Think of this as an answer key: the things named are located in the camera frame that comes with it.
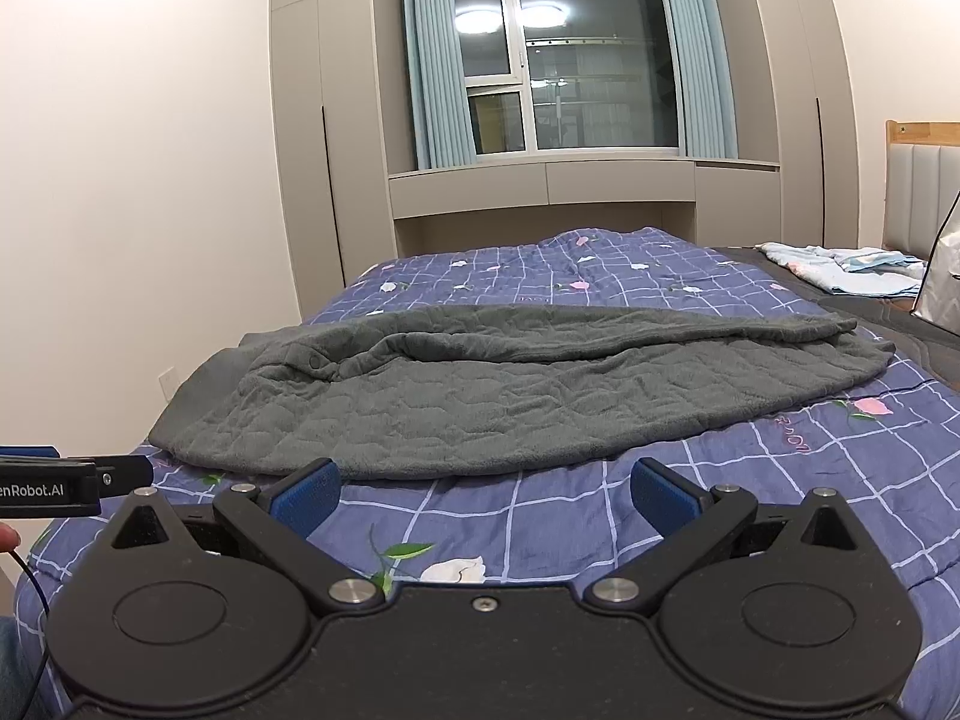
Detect grey fleece pants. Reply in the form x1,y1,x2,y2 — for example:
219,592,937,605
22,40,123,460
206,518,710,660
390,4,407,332
148,304,893,481

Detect thin black cable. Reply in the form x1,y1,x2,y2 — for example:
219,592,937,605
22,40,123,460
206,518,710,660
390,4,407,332
1,547,54,720

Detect white shopping bag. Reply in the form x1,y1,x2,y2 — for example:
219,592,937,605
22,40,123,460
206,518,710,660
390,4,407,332
913,197,958,335

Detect light blue folded clothes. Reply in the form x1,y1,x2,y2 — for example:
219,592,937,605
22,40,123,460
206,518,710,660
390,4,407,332
757,242,928,298

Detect right blue curtain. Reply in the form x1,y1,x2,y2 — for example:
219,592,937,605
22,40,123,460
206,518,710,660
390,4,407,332
664,0,739,160

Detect person's left hand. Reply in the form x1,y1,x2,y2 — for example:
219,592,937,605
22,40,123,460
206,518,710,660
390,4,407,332
0,523,21,553

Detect beige built-in wardrobe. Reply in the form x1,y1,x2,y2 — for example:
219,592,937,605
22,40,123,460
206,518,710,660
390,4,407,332
270,0,861,312

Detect white wall socket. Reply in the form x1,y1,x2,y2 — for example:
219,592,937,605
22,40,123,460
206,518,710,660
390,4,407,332
158,367,179,400

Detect blue curtain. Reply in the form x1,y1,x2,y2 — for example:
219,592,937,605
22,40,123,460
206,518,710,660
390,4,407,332
664,0,739,160
402,0,477,169

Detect window with white frame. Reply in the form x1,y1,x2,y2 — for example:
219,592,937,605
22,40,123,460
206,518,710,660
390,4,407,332
454,0,679,156

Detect dark grey mattress sheet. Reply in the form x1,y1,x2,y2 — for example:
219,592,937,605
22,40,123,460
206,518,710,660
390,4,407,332
716,247,960,390

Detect left blue curtain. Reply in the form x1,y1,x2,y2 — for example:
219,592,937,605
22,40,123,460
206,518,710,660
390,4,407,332
402,0,477,169

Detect wooden padded headboard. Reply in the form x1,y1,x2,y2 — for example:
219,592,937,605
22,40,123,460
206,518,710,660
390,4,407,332
884,121,960,259

